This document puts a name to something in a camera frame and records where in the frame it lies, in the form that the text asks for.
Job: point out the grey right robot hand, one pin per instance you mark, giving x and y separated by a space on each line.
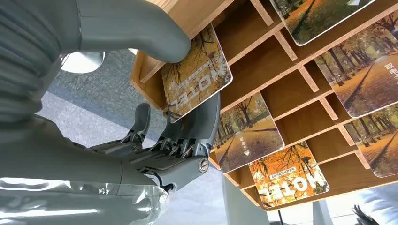
130 24

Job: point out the wooden card rack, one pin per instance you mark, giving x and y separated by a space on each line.
264 65

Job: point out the tree avenue key card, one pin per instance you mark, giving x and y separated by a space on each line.
379 146
248 136
363 77
314 18

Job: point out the white round object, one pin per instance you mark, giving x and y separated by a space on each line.
82 62

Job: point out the ribbed grey right arm sleeve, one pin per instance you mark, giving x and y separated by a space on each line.
28 52

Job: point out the clear plastic wrist cover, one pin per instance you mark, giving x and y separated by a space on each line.
77 205

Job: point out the thin black rod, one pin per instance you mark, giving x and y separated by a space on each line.
280 218

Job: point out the grey rack support post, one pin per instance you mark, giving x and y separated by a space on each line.
239 205
321 216

